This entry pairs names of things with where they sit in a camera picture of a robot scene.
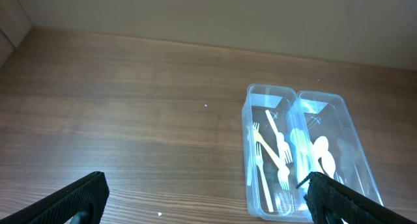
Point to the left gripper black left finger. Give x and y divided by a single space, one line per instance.
82 201

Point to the translucent curved white fork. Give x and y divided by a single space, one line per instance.
259 164

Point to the light blue plastic fork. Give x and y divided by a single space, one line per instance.
283 199

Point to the yellow plastic fork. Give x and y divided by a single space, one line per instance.
275 158

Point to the clear plastic container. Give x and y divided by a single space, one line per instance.
327 115
286 111

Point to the right clear plastic container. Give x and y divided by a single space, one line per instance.
327 115

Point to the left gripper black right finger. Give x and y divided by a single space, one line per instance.
329 201

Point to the white plastic fork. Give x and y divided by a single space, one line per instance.
249 147

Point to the left clear plastic container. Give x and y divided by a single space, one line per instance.
286 111

